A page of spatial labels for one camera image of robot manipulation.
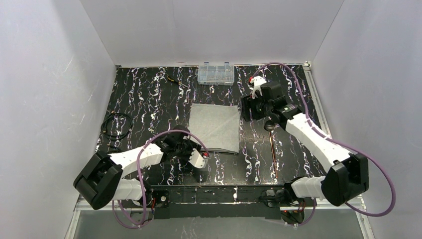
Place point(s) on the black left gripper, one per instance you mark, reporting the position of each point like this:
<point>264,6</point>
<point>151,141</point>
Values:
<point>187,158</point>

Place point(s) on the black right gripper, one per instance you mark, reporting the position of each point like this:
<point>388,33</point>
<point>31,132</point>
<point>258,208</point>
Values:
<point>249,107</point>

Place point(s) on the grey cloth napkin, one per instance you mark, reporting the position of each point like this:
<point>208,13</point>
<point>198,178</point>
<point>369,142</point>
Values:
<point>216,126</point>

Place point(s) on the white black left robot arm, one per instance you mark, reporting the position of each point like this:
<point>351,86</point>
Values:
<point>118,176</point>

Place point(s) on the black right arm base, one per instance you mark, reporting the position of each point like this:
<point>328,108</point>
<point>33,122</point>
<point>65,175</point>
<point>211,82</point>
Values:
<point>282,196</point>

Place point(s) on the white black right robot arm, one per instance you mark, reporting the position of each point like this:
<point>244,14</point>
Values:
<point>347,174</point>

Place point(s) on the black copper spoon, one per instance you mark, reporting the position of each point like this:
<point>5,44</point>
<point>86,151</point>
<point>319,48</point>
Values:
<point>269,126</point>

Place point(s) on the clear plastic compartment box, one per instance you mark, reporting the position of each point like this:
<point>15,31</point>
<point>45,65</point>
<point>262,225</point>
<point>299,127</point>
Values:
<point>208,74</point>

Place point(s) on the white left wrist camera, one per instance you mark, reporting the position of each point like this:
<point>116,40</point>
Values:
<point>197,160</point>

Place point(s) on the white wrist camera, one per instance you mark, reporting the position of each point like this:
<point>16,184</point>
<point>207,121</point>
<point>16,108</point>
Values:
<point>256,83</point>
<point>197,160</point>

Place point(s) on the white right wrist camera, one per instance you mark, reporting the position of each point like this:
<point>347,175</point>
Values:
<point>256,83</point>

